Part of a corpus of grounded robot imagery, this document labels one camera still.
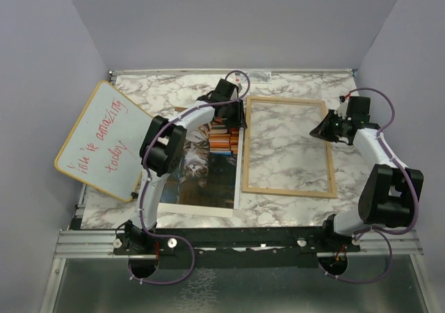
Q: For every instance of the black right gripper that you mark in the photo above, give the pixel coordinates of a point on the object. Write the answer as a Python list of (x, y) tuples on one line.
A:
[(322, 130)]

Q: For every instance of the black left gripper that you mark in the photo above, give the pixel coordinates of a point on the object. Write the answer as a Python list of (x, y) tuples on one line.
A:
[(239, 117)]

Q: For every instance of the clear acrylic frame sheet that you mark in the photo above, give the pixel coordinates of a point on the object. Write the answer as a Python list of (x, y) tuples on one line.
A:
[(288, 146)]

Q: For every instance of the light wooden picture frame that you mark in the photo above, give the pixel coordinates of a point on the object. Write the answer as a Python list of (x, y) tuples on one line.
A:
[(248, 146)]

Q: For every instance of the cat and books photo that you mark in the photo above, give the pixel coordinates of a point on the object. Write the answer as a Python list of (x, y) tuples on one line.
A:
[(215, 167)]

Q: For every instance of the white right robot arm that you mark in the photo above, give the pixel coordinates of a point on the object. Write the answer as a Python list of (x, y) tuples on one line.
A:
[(389, 202)]

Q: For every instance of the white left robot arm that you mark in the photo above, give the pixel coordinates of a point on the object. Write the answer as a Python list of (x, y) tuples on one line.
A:
[(161, 153)]

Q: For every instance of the white sticker label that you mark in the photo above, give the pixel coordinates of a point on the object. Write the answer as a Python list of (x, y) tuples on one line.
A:
[(255, 76)]

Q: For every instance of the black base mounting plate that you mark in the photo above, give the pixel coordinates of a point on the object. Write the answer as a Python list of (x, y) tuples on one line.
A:
[(231, 247)]

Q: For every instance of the yellow-rimmed whiteboard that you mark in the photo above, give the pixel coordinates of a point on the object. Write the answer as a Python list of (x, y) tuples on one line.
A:
[(102, 149)]

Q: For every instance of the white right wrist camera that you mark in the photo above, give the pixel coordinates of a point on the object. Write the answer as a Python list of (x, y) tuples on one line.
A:
[(341, 111)]

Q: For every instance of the aluminium front rail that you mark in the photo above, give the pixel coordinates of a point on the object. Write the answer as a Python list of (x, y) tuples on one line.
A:
[(98, 244)]

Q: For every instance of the aluminium rail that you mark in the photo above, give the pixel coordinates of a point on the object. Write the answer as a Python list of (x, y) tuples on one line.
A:
[(98, 244), (187, 71)]

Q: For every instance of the aluminium back rail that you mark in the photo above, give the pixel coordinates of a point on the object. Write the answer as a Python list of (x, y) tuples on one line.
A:
[(187, 71)]

